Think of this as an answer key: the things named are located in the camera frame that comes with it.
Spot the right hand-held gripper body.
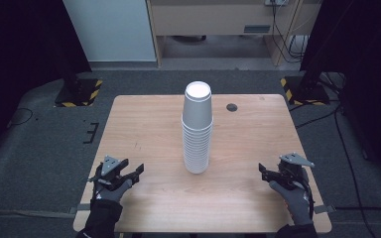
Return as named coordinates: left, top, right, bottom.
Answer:
left=269, top=151, right=316, bottom=192

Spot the bundle of black cables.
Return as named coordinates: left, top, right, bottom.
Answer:
left=270, top=0, right=311, bottom=64

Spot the striped black stand base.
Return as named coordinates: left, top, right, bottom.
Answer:
left=54, top=77, right=104, bottom=108
left=279, top=75, right=331, bottom=107

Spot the beige wooden cabinet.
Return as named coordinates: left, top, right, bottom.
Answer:
left=146, top=0, right=323, bottom=68

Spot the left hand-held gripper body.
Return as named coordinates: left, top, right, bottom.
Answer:
left=87, top=155, right=134, bottom=192

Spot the white panel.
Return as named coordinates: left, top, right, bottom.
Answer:
left=62, top=0, right=158, bottom=63

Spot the person's left hand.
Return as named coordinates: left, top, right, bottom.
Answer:
left=91, top=178, right=134, bottom=204

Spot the looped black floor cable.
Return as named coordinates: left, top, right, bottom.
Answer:
left=6, top=107, right=35, bottom=129

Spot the stack of white paper cups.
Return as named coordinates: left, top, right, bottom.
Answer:
left=181, top=80, right=214, bottom=175

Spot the black curtain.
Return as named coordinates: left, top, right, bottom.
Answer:
left=0, top=0, right=93, bottom=167
left=299, top=0, right=381, bottom=186

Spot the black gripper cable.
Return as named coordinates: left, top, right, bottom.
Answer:
left=305, top=184, right=316, bottom=220

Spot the long black floor cable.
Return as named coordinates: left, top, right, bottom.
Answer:
left=294, top=72, right=381, bottom=238

